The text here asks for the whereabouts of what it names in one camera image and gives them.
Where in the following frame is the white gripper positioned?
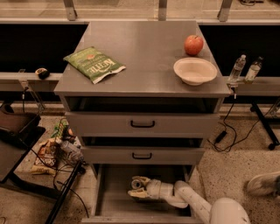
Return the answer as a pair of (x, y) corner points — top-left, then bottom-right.
(128, 176), (162, 200)

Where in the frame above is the green soda can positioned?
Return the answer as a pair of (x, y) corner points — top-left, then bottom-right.
(131, 179), (143, 190)

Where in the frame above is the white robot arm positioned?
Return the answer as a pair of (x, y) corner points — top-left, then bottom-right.
(128, 176), (251, 224)

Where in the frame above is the grey open bottom drawer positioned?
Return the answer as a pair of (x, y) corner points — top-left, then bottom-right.
(81, 164), (203, 224)

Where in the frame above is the grey middle drawer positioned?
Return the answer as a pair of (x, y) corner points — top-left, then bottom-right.
(81, 146), (205, 165)

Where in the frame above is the grey top drawer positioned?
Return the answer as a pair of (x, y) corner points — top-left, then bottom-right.
(66, 112), (219, 138)

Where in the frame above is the grey drawer cabinet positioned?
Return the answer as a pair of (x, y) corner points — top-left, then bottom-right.
(53, 19), (231, 182)

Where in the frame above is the crumpled plastic bottle on floor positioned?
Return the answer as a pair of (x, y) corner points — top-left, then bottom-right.
(55, 138), (84, 165)

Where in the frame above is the snack bag on floor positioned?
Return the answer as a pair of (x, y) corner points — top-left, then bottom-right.
(31, 138), (59, 176)

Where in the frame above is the green snack packet on floor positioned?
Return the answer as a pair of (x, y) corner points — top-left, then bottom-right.
(52, 118), (68, 138)

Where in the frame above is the grey sneaker shoe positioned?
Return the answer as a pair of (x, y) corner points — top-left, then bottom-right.
(247, 171), (280, 196)

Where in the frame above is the white paper bowl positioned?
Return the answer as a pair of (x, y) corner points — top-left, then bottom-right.
(173, 57), (218, 86)

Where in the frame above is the green Kettle chips bag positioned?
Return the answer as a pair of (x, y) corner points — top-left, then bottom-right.
(64, 46), (126, 84)

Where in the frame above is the black rolling stand leg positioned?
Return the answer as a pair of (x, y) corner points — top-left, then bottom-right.
(250, 101), (280, 151)

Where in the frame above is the clear plastic water bottle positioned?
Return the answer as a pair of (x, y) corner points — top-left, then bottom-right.
(227, 54), (246, 88)

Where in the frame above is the red apple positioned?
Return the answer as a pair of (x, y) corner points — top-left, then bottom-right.
(184, 35), (204, 56)

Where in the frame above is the black yellow tape measure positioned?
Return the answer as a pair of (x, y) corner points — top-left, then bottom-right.
(35, 67), (50, 80)

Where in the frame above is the black power cable adapter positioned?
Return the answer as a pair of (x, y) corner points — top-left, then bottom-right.
(206, 90), (261, 153)

